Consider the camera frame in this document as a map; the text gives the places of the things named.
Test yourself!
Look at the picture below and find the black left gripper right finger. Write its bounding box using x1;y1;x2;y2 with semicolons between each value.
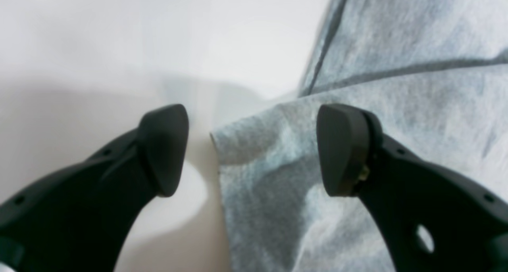
316;104;508;272

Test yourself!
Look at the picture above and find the grey T-shirt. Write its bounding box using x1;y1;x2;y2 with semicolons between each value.
211;0;508;272

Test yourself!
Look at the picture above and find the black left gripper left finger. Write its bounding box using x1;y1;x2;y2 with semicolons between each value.
0;104;189;272

